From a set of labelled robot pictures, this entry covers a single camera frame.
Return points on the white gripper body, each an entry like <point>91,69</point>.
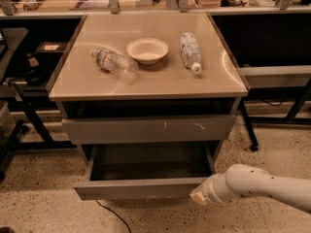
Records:
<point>210,188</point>

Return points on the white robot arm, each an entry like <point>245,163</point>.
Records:
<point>241,181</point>

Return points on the grey top drawer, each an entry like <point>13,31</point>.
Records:
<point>151,129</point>

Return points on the black box with label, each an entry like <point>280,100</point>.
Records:
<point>47,47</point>

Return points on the grey drawer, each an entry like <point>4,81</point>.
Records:
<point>145,171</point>
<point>151,129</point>

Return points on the white paper bowl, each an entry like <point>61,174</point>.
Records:
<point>147,51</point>

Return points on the clear crumpled plastic bottle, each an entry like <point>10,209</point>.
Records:
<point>124,68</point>

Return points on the dark shoe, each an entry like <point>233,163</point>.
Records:
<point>4,230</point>

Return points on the grey drawer cabinet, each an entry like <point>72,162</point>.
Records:
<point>164,89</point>

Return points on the black office chair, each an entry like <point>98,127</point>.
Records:
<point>11,38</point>

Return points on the long lab bench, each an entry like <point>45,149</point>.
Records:
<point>61,19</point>

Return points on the white labelled plastic bottle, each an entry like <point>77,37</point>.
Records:
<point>191,53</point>

